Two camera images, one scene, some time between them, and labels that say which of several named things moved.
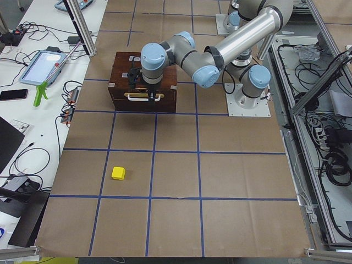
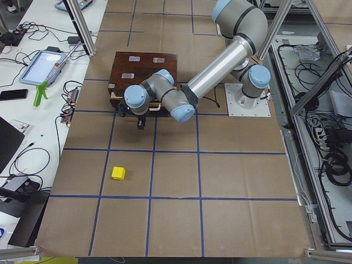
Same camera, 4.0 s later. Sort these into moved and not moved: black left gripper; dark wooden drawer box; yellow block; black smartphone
Moved: black left gripper
Not moved: dark wooden drawer box; black smartphone; yellow block
